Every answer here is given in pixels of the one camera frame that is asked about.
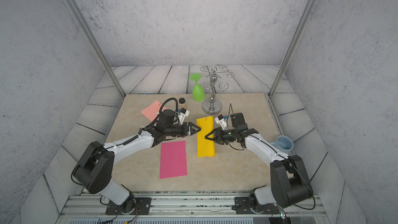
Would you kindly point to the magenta paper sheet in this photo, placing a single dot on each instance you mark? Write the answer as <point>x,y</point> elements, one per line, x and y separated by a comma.
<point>173,160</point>

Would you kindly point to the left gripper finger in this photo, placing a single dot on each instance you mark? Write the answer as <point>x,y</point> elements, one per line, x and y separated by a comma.
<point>193,127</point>
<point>192,132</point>

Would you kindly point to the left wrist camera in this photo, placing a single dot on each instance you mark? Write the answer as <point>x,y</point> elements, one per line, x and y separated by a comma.
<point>182,114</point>

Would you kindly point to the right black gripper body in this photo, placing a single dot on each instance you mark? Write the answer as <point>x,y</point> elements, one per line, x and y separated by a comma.
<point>226,136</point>

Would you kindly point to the aluminium frame post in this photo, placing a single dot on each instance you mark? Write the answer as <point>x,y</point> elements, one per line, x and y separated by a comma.
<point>309,7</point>
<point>76,12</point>

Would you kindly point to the salmon pink paper sheet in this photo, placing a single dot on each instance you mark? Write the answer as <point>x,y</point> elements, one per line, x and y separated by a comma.
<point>152,111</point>

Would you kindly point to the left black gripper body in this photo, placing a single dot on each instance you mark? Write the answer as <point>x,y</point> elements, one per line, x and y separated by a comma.
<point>178,130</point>

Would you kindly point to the left aluminium frame post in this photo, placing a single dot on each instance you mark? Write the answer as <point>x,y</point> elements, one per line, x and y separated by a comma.
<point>76,12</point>

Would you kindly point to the wooden block with black cap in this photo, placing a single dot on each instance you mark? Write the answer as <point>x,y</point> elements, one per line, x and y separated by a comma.
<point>182,100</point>

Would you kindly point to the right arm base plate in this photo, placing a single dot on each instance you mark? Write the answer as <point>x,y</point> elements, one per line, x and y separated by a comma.
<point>246,205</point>

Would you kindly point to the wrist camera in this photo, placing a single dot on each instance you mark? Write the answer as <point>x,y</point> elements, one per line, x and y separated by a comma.
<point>222,121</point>
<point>182,114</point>

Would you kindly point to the silver metal hanger stand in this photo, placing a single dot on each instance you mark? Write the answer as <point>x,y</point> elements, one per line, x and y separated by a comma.
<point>212,105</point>

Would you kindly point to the aluminium front rail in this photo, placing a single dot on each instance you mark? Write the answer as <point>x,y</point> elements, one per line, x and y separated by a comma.
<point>202,207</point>

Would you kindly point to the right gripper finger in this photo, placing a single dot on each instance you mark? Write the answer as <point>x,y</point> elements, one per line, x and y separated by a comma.
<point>211,140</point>
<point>211,134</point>

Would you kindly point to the green plastic wine glass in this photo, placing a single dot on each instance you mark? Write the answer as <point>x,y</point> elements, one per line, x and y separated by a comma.
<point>197,91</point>

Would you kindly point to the right aluminium frame post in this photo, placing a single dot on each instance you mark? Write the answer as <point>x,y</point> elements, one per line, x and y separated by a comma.
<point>309,7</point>

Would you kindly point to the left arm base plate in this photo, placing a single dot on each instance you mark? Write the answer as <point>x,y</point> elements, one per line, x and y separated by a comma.
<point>136,206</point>

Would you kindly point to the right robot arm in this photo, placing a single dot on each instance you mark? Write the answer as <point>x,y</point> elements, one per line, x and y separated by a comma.
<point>290,184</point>

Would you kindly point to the light blue cup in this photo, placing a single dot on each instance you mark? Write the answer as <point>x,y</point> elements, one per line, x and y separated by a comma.
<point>284,144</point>

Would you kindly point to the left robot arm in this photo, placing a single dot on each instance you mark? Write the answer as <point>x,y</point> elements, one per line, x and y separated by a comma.
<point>94,169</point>

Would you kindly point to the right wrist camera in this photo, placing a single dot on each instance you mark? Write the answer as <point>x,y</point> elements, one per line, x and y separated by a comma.
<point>222,121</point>

